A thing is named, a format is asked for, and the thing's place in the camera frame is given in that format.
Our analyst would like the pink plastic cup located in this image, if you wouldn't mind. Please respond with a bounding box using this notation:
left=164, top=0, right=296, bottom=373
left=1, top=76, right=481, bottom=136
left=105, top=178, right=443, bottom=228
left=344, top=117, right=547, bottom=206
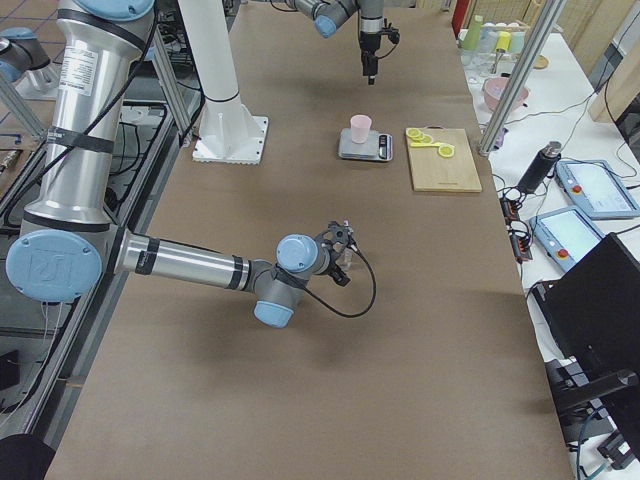
left=350, top=114, right=372, bottom=144

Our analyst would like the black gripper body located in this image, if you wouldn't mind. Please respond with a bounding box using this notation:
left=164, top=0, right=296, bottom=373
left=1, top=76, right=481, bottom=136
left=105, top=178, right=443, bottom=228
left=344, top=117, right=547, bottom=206
left=314, top=221, right=356, bottom=286
left=358, top=18, right=400, bottom=75

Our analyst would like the yellow cup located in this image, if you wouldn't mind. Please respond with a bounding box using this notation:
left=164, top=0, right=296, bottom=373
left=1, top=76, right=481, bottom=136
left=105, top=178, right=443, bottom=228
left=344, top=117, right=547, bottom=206
left=495, top=31, right=512, bottom=53

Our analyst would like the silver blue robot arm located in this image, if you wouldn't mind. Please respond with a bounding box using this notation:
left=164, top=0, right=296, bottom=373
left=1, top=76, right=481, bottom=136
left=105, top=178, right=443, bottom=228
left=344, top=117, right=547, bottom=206
left=282, top=0, right=400, bottom=85
left=6, top=1, right=357, bottom=328

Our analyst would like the silver digital kitchen scale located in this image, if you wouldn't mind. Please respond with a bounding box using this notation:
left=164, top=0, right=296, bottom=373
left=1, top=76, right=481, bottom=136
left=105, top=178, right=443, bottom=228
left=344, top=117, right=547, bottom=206
left=338, top=128, right=394, bottom=162

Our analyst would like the aluminium frame post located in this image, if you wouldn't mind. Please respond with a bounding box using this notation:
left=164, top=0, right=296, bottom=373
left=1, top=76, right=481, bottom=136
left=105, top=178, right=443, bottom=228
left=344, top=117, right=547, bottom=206
left=478, top=0, right=567, bottom=157

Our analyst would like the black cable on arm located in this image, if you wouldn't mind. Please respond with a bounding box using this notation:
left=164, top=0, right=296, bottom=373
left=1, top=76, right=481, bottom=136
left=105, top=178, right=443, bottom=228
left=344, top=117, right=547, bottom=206
left=279, top=239, right=377, bottom=319

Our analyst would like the teach pendant far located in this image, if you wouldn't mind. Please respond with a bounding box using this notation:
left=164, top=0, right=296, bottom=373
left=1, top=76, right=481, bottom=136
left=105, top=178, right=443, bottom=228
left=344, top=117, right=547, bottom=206
left=556, top=160, right=639, bottom=220

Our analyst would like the white camera mast with base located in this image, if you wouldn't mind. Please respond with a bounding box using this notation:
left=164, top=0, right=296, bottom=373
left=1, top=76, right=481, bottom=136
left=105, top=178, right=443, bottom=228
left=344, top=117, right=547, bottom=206
left=179, top=0, right=269, bottom=165

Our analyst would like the green cup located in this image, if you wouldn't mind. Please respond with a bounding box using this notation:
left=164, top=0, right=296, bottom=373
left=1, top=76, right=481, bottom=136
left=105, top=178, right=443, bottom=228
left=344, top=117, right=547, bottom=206
left=460, top=15, right=484, bottom=51

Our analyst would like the black monitor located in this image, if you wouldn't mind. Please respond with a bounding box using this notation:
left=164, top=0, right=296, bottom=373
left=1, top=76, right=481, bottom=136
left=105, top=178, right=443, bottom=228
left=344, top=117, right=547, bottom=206
left=542, top=233, right=639, bottom=450

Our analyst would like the wooden cutting board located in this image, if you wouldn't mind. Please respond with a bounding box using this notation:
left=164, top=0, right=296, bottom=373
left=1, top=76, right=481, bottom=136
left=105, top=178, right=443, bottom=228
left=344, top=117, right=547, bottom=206
left=405, top=127, right=482, bottom=193

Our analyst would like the orange power strip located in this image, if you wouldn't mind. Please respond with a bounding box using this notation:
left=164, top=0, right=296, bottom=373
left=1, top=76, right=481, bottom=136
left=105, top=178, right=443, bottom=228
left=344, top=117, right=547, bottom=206
left=500, top=197, right=533, bottom=264

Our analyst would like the lemon slice far single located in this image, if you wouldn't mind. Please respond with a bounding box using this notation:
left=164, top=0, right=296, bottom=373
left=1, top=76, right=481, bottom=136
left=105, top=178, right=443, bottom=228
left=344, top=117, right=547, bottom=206
left=437, top=144, right=455, bottom=158

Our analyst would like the teach pendant near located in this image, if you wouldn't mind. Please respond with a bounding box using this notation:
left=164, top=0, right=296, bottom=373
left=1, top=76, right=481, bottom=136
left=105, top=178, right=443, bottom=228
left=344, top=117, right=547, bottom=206
left=529, top=206, right=604, bottom=272

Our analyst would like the pink bowl with ice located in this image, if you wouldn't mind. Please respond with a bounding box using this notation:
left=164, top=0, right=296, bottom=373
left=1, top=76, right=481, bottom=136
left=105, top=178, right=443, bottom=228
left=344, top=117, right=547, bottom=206
left=482, top=77, right=530, bottom=112

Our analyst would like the teach pendant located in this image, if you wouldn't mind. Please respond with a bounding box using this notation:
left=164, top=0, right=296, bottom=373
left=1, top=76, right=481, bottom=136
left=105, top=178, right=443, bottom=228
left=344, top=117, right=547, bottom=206
left=556, top=160, right=639, bottom=220
left=529, top=206, right=604, bottom=272

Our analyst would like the yellow plastic knife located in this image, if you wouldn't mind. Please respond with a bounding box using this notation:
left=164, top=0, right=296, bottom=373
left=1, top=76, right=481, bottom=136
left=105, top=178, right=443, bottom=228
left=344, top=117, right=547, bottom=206
left=409, top=142, right=448, bottom=148

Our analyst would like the black thermos bottle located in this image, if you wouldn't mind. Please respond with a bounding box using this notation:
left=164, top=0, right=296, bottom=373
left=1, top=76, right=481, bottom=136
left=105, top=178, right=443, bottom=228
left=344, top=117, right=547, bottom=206
left=516, top=141, right=562, bottom=194

